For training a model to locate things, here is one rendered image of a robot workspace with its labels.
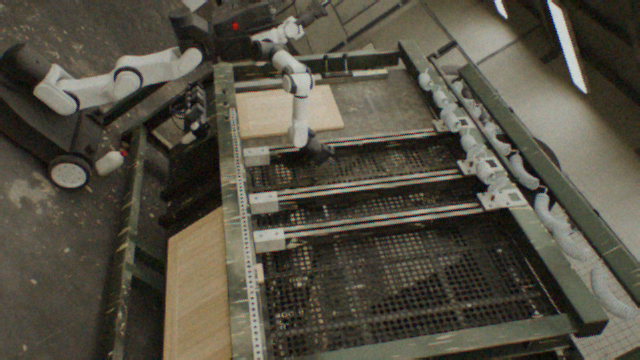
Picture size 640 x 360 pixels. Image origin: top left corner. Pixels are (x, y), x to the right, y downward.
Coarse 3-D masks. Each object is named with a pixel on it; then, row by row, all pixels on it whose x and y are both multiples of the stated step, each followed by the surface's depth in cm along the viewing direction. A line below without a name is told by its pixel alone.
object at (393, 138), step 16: (448, 112) 265; (432, 128) 277; (464, 128) 271; (288, 144) 267; (336, 144) 267; (352, 144) 268; (368, 144) 269; (384, 144) 271; (400, 144) 273; (416, 144) 275; (432, 144) 277; (256, 160) 263; (272, 160) 265; (288, 160) 267
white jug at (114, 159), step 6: (108, 156) 306; (114, 156) 306; (120, 156) 307; (96, 162) 309; (102, 162) 307; (108, 162) 305; (114, 162) 306; (120, 162) 308; (96, 168) 307; (102, 168) 307; (108, 168) 307; (114, 168) 309; (102, 174) 309
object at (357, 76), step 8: (360, 72) 328; (376, 72) 328; (384, 72) 328; (264, 80) 321; (272, 80) 321; (280, 80) 321; (320, 80) 323; (328, 80) 324; (336, 80) 325; (344, 80) 326; (352, 80) 327; (360, 80) 328; (240, 88) 317; (248, 88) 318; (256, 88) 319; (264, 88) 320; (272, 88) 320; (280, 88) 321
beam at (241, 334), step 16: (224, 64) 335; (224, 80) 320; (224, 96) 306; (224, 112) 293; (224, 128) 282; (224, 144) 271; (240, 144) 271; (224, 160) 261; (240, 160) 261; (224, 176) 252; (224, 192) 243; (224, 208) 235; (224, 224) 228; (240, 224) 228; (240, 240) 221; (240, 256) 214; (240, 272) 208; (256, 272) 208; (240, 288) 202; (256, 288) 202; (240, 304) 197; (240, 320) 191; (240, 336) 186; (240, 352) 182
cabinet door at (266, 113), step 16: (240, 96) 312; (256, 96) 312; (272, 96) 312; (288, 96) 312; (320, 96) 312; (240, 112) 299; (256, 112) 299; (272, 112) 299; (288, 112) 299; (320, 112) 299; (336, 112) 299; (240, 128) 287; (256, 128) 287; (272, 128) 287; (320, 128) 288; (336, 128) 289
